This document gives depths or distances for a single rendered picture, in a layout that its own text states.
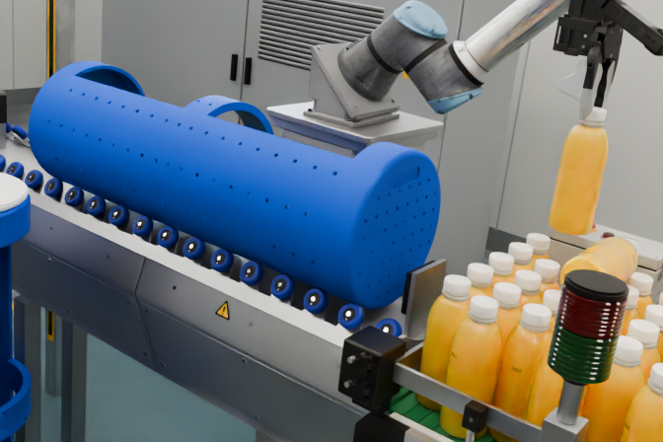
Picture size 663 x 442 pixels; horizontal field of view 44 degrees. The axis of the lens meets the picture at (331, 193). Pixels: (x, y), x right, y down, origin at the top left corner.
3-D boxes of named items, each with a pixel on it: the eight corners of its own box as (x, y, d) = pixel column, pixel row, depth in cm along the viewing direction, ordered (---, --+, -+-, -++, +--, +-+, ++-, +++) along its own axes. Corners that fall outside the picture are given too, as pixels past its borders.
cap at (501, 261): (485, 260, 133) (487, 251, 132) (509, 262, 133) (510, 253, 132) (490, 270, 129) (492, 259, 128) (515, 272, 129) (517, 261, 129)
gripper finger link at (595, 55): (587, 89, 127) (602, 34, 126) (598, 92, 126) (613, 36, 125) (577, 86, 123) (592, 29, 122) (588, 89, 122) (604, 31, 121)
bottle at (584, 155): (580, 240, 129) (604, 125, 124) (540, 226, 134) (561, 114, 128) (598, 231, 135) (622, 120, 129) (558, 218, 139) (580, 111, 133)
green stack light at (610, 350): (560, 346, 89) (569, 306, 87) (619, 369, 85) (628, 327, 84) (536, 367, 84) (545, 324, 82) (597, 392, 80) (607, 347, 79)
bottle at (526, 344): (501, 415, 123) (523, 303, 117) (545, 436, 119) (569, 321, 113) (478, 434, 118) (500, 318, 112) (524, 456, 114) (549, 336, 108)
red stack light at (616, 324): (569, 305, 87) (576, 271, 86) (628, 327, 84) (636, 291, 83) (545, 323, 82) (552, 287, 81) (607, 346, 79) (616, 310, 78)
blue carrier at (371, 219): (130, 170, 203) (131, 55, 194) (431, 283, 155) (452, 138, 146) (28, 192, 182) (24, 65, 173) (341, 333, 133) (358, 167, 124)
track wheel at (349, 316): (347, 301, 138) (343, 297, 137) (369, 310, 136) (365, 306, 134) (335, 325, 137) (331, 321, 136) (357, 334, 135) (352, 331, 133)
